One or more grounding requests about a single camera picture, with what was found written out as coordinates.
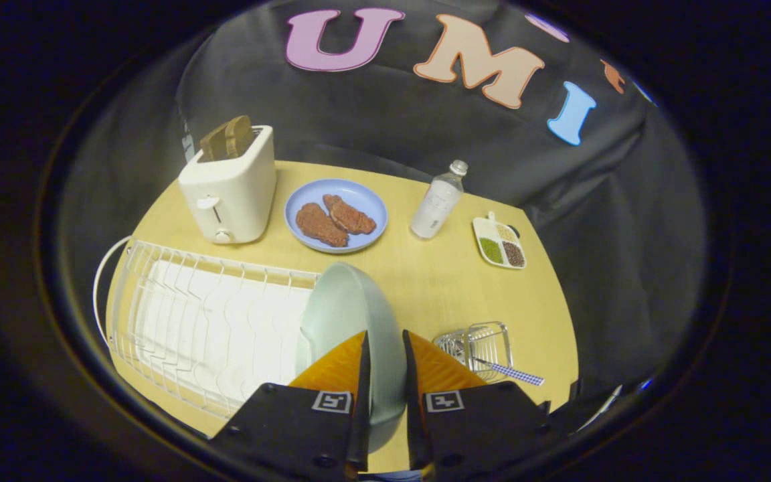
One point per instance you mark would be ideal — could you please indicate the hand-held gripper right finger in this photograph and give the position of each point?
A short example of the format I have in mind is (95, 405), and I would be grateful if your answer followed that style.
(413, 402)

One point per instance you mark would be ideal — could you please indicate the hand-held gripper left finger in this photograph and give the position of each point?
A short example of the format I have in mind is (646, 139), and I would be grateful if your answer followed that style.
(361, 402)

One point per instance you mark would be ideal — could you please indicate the pale green plate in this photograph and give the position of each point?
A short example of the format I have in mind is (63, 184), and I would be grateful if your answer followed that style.
(349, 308)

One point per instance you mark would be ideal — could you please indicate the blue plate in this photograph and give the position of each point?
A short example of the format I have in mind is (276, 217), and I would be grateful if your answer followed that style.
(335, 215)

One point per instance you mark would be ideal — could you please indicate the white divided condiment tray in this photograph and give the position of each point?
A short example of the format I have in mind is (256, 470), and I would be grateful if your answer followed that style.
(499, 242)

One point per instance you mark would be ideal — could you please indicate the brown meat patty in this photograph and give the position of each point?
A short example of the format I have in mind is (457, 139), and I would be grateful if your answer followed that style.
(351, 215)
(320, 225)

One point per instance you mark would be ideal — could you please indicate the clear plastic bottle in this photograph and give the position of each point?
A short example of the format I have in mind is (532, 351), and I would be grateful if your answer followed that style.
(436, 204)

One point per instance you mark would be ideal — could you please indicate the white toaster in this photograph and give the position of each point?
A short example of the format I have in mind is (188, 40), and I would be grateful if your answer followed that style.
(231, 194)

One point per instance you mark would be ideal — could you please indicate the black backdrop cloth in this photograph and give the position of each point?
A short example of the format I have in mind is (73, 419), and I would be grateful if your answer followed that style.
(425, 120)

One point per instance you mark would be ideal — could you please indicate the brown toast slice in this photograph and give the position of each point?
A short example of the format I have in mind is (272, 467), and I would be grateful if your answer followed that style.
(228, 137)

